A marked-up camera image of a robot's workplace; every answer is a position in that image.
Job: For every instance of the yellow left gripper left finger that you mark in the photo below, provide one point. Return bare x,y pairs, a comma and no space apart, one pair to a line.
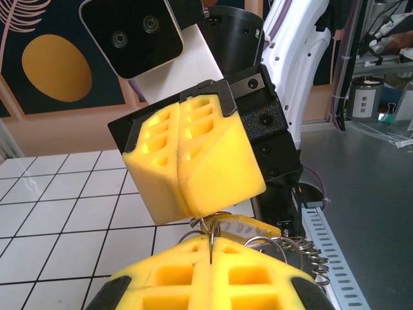
167,284

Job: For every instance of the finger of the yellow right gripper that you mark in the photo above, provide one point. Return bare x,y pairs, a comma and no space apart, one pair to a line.
155,181
219,168

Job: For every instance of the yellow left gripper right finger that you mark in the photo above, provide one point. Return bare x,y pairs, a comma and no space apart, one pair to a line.
251,284

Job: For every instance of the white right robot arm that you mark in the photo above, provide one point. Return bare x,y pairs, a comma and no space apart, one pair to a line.
300,64

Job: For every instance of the metal tin with white label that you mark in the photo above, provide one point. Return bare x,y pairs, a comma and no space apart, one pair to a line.
366,100

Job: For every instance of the black binder clip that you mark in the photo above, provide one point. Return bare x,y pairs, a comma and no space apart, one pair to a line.
391,109

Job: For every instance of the dark panel, oval and feather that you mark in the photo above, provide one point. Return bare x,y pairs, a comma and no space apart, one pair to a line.
55,68

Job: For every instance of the aluminium corner post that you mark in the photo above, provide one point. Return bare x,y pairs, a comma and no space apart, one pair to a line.
9,145

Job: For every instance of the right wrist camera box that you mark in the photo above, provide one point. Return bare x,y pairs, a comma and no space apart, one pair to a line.
129,32

